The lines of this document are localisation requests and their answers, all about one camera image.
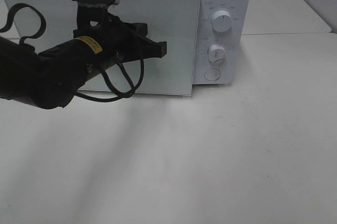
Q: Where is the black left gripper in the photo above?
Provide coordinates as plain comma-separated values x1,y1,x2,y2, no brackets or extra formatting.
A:
73,5,167,64

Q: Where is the white microwave door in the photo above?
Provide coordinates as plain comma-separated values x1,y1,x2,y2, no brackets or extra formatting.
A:
5,0,200,95

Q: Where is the white timer knob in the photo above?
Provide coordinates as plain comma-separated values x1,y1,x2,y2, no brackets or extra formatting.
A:
207,44,227,64

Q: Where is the round white door button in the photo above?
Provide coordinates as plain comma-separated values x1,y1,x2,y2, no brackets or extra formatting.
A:
204,68,221,81

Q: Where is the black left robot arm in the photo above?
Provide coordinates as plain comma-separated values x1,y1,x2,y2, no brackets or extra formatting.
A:
1,5,167,109

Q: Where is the upper white power knob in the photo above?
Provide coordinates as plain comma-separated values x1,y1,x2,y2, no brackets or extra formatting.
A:
212,9,233,33

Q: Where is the black left camera cable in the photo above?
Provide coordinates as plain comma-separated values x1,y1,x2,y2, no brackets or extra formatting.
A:
0,3,145,103

